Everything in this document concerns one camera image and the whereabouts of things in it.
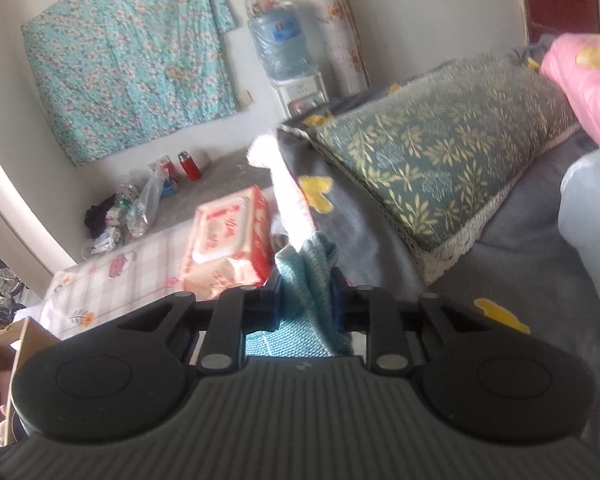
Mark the plaid table cover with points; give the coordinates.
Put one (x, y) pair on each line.
(145, 270)

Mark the black cloth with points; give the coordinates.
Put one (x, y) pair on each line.
(97, 217)

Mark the beige wall socket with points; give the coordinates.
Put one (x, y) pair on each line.
(245, 99)

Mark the pink wet wipes pack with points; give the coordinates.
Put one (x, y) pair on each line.
(220, 240)

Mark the small beige bottle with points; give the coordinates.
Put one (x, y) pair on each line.
(262, 0)

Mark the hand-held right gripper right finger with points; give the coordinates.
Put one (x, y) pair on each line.
(336, 305)

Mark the grey bedsheet with yellow prints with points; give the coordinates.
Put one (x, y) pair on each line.
(370, 230)

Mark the brown cardboard box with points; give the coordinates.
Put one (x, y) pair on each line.
(30, 345)

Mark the white water dispenser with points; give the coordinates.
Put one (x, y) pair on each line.
(300, 97)

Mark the teal floral wall cloth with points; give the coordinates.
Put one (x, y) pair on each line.
(130, 60)

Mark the rolled floral paper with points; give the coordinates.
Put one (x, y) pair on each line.
(340, 45)

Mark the blue water dispenser bottle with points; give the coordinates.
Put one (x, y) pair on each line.
(280, 45)

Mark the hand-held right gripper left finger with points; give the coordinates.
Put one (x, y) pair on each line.
(277, 305)

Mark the pink and light blue quilt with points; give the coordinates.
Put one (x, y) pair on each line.
(580, 85)

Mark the teal knitted cloth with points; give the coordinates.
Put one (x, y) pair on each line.
(305, 290)

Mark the clear plastic bags pile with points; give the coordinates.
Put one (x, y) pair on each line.
(142, 205)

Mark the red lighter can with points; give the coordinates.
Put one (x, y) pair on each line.
(190, 166)

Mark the green leaf print pillow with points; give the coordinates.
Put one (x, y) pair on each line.
(430, 160)

